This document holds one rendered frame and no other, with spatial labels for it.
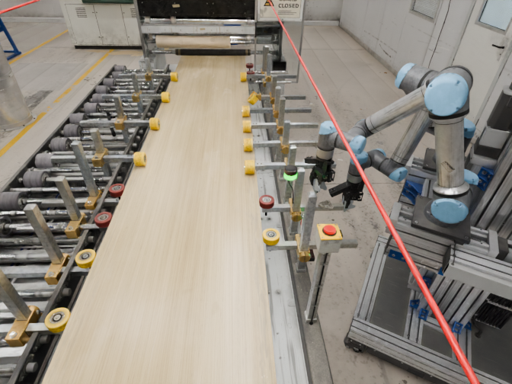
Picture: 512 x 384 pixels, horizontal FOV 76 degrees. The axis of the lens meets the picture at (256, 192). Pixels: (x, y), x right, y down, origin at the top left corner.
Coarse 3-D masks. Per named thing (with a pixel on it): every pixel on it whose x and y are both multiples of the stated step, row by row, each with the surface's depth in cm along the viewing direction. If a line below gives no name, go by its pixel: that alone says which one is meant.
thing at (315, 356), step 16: (272, 160) 241; (288, 224) 184; (288, 240) 175; (288, 256) 171; (304, 272) 158; (304, 288) 151; (304, 304) 144; (304, 320) 138; (304, 336) 133; (320, 336) 133; (304, 352) 133; (320, 352) 128; (320, 368) 123
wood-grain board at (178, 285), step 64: (192, 64) 342; (192, 128) 230; (128, 192) 172; (192, 192) 173; (256, 192) 174; (128, 256) 138; (192, 256) 139; (256, 256) 140; (128, 320) 115; (192, 320) 116; (256, 320) 116
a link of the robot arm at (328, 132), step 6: (324, 126) 134; (330, 126) 133; (318, 132) 138; (324, 132) 134; (330, 132) 133; (336, 132) 134; (318, 138) 139; (324, 138) 136; (330, 138) 134; (318, 144) 140; (324, 144) 137; (330, 144) 136; (324, 150) 139; (330, 150) 139
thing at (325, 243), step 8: (320, 224) 110; (328, 224) 110; (336, 224) 110; (320, 232) 107; (336, 232) 107; (320, 240) 105; (328, 240) 105; (336, 240) 105; (320, 248) 107; (328, 248) 107; (336, 248) 108
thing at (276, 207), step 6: (276, 204) 173; (282, 204) 173; (288, 204) 173; (336, 204) 174; (342, 204) 174; (264, 210) 171; (270, 210) 172; (276, 210) 172; (282, 210) 172; (288, 210) 173; (318, 210) 174; (324, 210) 174; (330, 210) 174; (336, 210) 175
